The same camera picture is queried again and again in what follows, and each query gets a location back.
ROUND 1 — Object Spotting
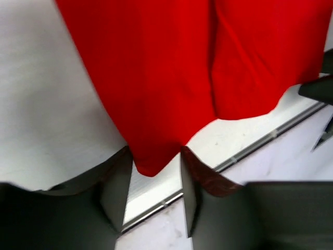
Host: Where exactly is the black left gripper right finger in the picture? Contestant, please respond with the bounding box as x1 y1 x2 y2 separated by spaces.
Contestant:
181 146 332 249

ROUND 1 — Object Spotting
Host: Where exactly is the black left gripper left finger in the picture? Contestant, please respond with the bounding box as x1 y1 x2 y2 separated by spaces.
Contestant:
1 147 133 249

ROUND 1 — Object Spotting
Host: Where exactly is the red t shirt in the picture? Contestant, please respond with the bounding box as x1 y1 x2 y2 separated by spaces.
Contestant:
56 1 332 177

